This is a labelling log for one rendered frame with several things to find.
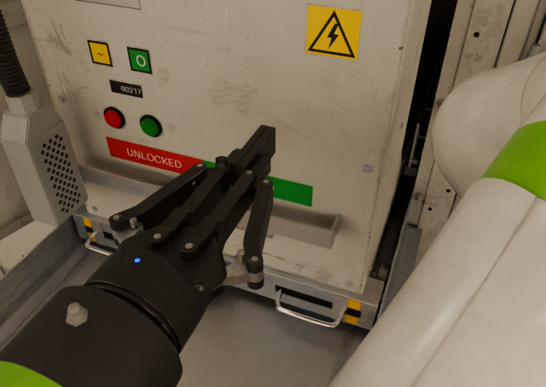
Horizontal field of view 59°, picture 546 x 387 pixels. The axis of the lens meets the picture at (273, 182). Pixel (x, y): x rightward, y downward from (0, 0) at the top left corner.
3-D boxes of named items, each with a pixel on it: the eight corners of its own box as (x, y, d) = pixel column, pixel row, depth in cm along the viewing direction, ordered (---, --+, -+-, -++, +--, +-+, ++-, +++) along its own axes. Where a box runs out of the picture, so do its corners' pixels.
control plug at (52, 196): (58, 229, 70) (19, 125, 59) (32, 220, 71) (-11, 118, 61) (93, 197, 76) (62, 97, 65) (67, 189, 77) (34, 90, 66)
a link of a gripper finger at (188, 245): (174, 247, 33) (192, 254, 33) (245, 160, 41) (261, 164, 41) (180, 286, 36) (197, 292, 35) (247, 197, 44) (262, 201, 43)
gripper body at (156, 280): (82, 343, 34) (155, 253, 40) (188, 387, 31) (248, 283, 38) (52, 271, 29) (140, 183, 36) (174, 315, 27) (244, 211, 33)
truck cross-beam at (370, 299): (372, 331, 73) (377, 306, 69) (80, 237, 88) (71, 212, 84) (379, 306, 76) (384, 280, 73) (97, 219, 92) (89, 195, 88)
